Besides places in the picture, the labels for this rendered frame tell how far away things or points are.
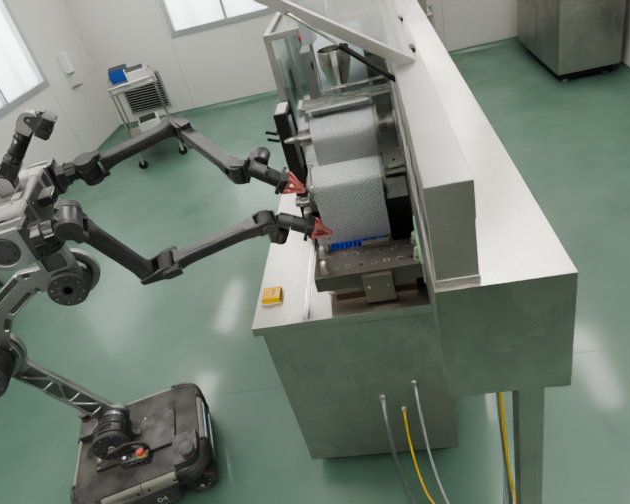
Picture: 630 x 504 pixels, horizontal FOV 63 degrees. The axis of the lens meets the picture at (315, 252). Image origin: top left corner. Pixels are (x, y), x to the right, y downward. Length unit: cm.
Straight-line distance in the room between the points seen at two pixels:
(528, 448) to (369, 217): 89
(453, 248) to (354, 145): 111
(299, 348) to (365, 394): 34
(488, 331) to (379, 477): 148
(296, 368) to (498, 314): 110
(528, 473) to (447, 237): 85
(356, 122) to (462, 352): 111
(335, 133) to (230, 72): 570
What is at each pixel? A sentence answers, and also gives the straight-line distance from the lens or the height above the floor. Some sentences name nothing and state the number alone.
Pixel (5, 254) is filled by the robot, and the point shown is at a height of 144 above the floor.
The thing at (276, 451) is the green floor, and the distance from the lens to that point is 265.
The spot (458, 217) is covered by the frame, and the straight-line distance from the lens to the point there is 90.
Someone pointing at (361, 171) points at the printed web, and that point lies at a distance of 178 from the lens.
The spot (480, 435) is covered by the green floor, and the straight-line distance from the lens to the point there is 253.
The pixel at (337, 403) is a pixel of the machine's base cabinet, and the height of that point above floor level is 45.
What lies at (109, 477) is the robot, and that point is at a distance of 264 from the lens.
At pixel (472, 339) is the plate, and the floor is 131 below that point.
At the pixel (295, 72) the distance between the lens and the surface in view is 274.
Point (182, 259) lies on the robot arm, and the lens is 186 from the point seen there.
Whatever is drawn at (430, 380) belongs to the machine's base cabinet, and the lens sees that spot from 204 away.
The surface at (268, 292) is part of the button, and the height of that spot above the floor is 92.
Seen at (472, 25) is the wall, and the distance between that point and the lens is 746.
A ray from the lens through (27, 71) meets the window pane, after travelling 700.
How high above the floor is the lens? 207
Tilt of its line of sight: 33 degrees down
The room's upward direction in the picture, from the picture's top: 16 degrees counter-clockwise
